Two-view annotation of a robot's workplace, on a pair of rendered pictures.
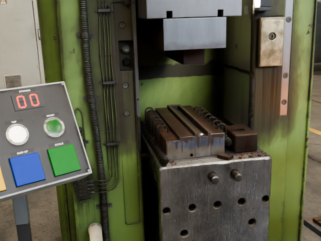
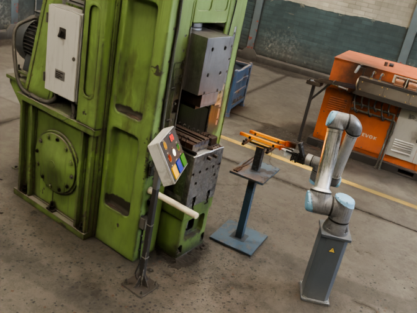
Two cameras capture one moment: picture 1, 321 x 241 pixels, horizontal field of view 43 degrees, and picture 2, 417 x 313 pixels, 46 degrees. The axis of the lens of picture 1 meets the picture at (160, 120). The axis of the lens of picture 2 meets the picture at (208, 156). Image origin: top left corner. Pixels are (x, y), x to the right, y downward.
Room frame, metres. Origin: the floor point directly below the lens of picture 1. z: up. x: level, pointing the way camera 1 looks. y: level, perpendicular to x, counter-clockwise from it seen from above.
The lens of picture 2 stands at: (-1.12, 2.32, 2.35)
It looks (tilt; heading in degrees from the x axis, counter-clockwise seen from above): 23 degrees down; 313
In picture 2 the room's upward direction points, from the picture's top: 11 degrees clockwise
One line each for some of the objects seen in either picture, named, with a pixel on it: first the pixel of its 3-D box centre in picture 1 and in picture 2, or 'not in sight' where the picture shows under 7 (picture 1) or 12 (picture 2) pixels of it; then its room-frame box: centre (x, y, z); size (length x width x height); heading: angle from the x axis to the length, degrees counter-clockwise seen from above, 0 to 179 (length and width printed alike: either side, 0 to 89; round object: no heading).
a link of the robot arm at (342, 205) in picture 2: not in sight; (341, 207); (0.32, -0.69, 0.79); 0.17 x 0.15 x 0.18; 40
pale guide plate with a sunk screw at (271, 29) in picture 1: (270, 41); (218, 94); (1.45, -0.40, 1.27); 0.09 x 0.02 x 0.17; 101
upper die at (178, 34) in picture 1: (178, 30); (187, 90); (1.47, -0.07, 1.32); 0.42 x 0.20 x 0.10; 11
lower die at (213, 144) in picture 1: (180, 127); (179, 135); (1.47, -0.07, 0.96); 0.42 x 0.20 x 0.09; 11
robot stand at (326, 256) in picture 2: not in sight; (324, 263); (0.32, -0.70, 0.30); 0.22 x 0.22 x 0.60; 40
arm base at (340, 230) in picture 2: not in sight; (337, 223); (0.32, -0.70, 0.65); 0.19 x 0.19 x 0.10
